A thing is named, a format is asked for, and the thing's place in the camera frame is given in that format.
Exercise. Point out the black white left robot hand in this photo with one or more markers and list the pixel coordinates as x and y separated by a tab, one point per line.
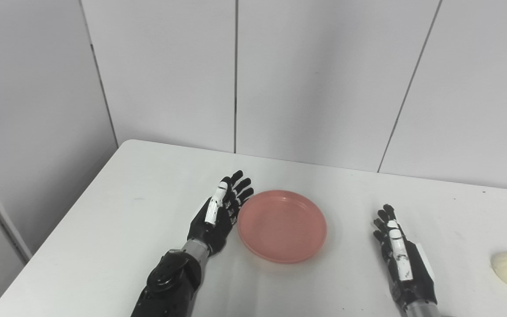
211	222

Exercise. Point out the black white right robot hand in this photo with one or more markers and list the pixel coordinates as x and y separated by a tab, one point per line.
405	264

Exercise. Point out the pink round plate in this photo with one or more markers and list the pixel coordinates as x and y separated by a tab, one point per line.
282	226

